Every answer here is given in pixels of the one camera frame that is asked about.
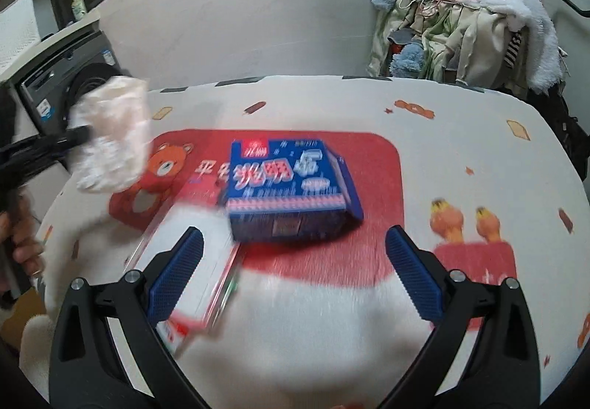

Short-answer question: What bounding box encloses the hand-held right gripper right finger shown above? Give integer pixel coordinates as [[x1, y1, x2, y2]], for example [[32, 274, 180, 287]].
[[378, 226, 540, 409]]

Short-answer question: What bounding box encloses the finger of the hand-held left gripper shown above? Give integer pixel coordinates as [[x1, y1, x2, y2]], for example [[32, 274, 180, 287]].
[[46, 125, 93, 149]]

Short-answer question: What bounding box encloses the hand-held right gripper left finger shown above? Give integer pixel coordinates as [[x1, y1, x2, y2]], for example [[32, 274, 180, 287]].
[[48, 226, 217, 409]]

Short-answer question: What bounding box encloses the pinkish plastic wrapper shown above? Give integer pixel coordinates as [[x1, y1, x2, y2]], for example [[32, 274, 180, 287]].
[[69, 76, 153, 194]]

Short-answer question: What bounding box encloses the blue cardboard box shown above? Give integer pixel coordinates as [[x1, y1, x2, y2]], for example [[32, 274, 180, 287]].
[[226, 138, 365, 244]]

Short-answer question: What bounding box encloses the person's left hand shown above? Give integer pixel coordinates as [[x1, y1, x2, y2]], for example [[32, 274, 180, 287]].
[[0, 197, 45, 294]]

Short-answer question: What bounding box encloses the white red flat box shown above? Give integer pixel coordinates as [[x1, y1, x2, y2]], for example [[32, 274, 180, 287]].
[[124, 174, 243, 354]]

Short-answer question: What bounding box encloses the grey washing machine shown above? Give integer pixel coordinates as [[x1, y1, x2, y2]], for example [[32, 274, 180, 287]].
[[16, 28, 123, 142]]

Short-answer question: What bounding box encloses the beige fluffy cushion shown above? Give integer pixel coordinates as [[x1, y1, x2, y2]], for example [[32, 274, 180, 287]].
[[18, 314, 53, 396]]

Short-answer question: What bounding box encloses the pile of clothes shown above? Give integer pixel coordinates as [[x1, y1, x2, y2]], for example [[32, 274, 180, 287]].
[[366, 0, 565, 96]]

